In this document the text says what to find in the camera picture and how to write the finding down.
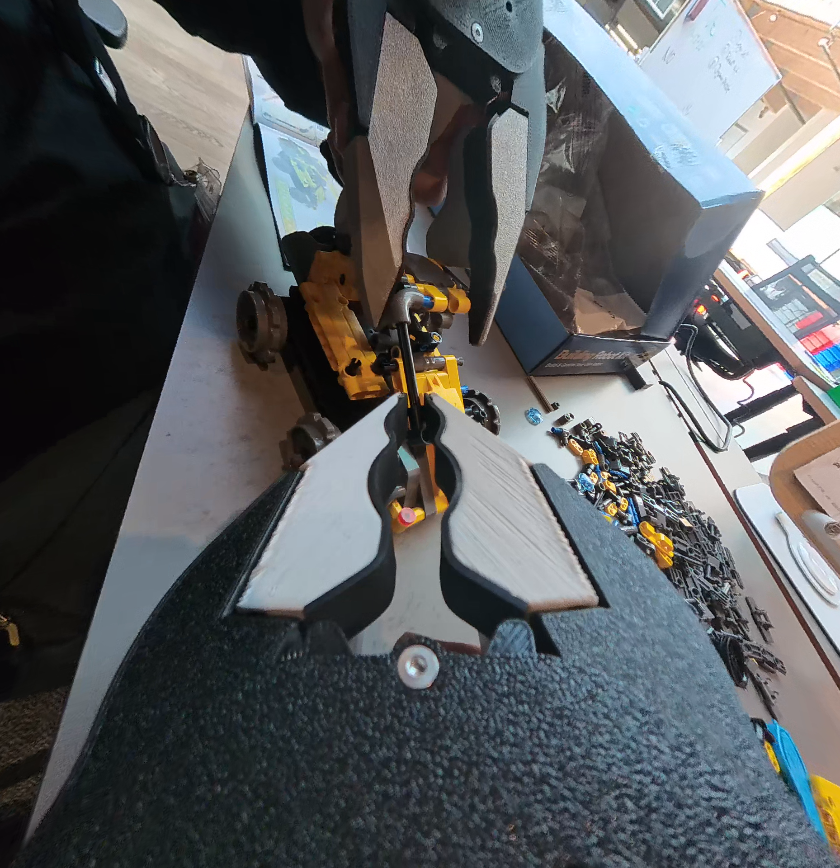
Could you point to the grey desk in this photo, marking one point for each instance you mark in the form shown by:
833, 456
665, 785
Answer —
210, 420

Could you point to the black axle with grey elbow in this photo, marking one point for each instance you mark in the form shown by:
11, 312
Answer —
406, 359

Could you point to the printed instruction sheet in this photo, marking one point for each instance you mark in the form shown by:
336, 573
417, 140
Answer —
833, 481

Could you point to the pile of small brick parts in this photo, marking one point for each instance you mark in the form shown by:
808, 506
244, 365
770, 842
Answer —
664, 515

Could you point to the row of red blue bins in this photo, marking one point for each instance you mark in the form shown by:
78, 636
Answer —
830, 349

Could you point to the clear plastic bag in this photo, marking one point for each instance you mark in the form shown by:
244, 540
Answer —
569, 224

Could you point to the instruction sheet on wooden stand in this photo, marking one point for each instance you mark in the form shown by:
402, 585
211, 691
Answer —
793, 468

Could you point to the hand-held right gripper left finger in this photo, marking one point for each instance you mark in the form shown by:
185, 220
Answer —
325, 529

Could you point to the blue cardboard box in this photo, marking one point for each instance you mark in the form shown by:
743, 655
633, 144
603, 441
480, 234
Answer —
664, 135

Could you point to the yellow black brick vehicle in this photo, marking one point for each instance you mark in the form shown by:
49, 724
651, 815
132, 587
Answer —
332, 319

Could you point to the white board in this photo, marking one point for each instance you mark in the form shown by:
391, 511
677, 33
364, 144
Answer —
705, 54

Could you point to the building instruction booklet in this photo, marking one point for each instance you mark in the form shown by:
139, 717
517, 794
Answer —
298, 169

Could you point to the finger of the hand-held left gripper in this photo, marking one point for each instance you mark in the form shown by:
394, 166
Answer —
393, 169
511, 196

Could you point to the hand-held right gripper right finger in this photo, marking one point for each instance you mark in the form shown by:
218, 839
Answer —
515, 529

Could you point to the person's left hand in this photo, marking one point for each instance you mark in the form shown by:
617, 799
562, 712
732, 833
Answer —
437, 169

